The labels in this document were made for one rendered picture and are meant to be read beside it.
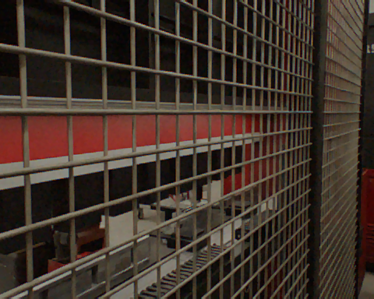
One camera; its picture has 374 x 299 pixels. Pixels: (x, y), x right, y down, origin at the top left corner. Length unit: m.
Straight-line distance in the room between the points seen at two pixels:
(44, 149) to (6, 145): 0.11
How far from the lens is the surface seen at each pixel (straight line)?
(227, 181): 2.78
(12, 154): 1.07
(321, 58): 0.68
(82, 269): 1.32
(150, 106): 1.14
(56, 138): 1.15
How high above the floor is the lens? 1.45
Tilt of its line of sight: 5 degrees down
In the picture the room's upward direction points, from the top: straight up
